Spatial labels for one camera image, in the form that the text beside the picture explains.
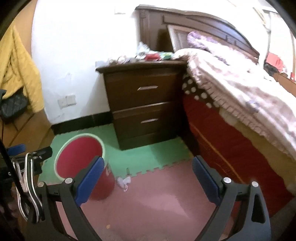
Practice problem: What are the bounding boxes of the small grey object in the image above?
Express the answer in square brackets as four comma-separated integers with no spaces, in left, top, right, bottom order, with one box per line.
[245,100,260,113]

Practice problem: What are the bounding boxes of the white framed board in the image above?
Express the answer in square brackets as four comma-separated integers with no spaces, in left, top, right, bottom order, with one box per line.
[167,25,197,53]

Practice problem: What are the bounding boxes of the dark wooden nightstand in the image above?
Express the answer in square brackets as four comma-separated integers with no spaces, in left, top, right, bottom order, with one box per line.
[96,61,188,151]

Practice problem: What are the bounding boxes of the pink foam floor mat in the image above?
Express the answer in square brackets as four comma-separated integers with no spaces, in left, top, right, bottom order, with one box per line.
[54,161,234,241]

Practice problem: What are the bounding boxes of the wooden cabinet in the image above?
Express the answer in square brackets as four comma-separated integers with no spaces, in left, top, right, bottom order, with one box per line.
[273,72,296,96]

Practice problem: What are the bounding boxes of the red bed skirt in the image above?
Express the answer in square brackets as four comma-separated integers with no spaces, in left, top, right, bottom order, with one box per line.
[183,94,296,217]

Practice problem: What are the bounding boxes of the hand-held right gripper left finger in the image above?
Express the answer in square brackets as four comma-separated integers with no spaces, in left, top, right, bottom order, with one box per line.
[25,156,105,241]

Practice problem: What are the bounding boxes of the polka dot bed sheet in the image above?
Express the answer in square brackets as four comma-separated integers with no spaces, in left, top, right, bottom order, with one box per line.
[181,74,213,109]

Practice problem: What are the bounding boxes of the green foam floor mat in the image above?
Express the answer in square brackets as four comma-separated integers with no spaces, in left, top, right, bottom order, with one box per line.
[38,124,193,184]

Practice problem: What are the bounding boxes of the nightstand drawer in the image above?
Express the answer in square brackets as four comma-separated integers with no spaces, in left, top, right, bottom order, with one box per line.
[104,72,179,113]
[112,102,178,144]

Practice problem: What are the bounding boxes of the dark wooden headboard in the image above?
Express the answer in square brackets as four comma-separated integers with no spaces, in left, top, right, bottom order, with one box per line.
[135,5,260,63]

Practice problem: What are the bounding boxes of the red bucket with green rim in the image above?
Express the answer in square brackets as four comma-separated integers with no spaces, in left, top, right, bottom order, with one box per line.
[54,133,115,201]

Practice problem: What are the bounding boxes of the crumpled white wrapper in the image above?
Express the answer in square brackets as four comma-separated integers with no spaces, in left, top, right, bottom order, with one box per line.
[114,56,138,65]

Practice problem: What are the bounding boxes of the yellow bed sheet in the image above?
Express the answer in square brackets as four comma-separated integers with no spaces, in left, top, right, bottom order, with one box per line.
[218,109,296,188]

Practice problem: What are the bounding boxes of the black quilted bag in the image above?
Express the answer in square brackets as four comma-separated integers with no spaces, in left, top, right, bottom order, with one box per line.
[0,89,28,121]

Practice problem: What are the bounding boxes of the black cable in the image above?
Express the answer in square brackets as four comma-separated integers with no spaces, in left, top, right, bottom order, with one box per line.
[0,138,26,193]

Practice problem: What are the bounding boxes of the yellow fleece coat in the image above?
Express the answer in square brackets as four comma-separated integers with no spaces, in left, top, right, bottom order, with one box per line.
[0,25,45,113]

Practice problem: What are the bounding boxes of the wooden wardrobe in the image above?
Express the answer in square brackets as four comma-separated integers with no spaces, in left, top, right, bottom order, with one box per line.
[0,0,57,151]

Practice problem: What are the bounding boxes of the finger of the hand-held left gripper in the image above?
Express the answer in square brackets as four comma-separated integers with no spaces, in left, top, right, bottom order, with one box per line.
[6,144,26,156]
[30,147,53,163]

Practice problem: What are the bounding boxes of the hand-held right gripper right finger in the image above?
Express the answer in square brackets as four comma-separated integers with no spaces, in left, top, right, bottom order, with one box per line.
[192,156,272,241]

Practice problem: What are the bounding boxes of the white face mask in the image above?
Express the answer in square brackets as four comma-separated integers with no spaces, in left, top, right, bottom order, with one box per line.
[116,176,131,192]

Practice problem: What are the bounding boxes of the purple quilt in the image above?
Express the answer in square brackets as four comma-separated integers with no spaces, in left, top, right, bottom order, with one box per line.
[187,31,223,54]

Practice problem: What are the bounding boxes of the bed with pink blanket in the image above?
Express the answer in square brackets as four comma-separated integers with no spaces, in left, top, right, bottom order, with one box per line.
[172,44,296,160]

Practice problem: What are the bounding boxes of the clear plastic bag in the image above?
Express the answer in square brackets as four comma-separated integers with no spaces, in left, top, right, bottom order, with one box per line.
[136,42,154,59]

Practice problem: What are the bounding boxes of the red clothes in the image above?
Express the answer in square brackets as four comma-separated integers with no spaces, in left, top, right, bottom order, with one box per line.
[265,52,284,73]

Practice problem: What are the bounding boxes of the metal spring clamp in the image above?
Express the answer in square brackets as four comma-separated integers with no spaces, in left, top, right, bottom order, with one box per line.
[11,152,45,221]

